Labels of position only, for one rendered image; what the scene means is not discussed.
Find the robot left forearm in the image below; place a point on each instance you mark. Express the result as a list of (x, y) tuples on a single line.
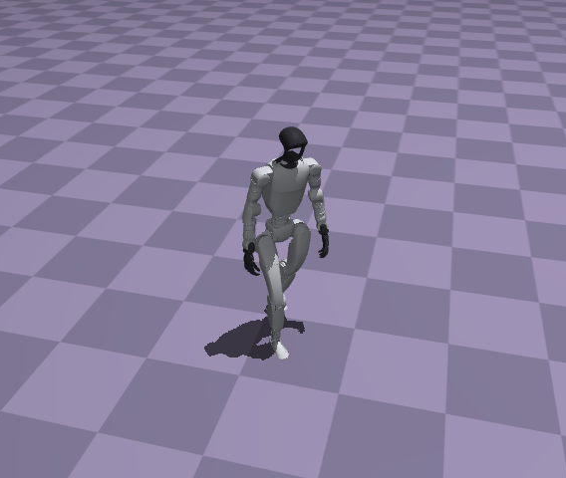
[(319, 212)]

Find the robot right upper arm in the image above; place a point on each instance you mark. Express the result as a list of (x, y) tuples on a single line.
[(260, 177)]

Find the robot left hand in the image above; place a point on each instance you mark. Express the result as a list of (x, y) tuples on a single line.
[(324, 232)]

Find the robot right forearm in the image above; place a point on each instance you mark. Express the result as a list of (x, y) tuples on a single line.
[(249, 227)]

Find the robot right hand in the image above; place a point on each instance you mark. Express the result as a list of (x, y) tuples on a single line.
[(249, 260)]

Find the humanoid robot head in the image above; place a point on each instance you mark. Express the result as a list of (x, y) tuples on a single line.
[(291, 137)]

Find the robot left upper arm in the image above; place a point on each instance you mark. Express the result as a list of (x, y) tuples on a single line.
[(314, 179)]

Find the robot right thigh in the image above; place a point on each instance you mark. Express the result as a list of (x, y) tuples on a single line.
[(269, 264)]

